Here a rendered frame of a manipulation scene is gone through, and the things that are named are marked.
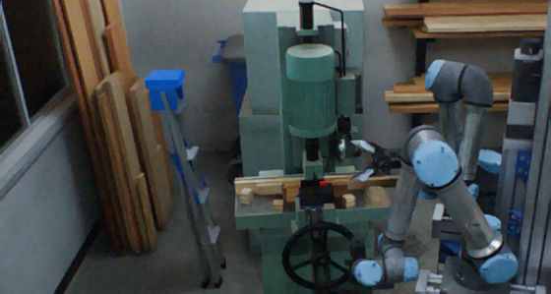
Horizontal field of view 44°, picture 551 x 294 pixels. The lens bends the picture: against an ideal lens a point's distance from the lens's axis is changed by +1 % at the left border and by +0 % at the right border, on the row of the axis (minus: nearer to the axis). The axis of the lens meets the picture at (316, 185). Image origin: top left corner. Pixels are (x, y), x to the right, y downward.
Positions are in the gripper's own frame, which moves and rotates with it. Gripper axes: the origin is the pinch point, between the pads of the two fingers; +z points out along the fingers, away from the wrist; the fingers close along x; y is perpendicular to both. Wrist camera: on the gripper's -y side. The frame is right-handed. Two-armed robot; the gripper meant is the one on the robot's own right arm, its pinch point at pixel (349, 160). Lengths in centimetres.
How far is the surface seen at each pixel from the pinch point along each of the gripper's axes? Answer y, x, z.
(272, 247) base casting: -3.0, 35.4, 29.8
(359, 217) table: -1.9, 24.3, -4.2
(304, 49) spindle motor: -14.0, -38.2, 14.7
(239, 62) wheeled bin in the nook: -190, 3, 44
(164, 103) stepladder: -83, -2, 77
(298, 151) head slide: -25.2, 4.7, 17.3
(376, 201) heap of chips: -3.2, 18.2, -10.8
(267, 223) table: -2.0, 24.8, 31.2
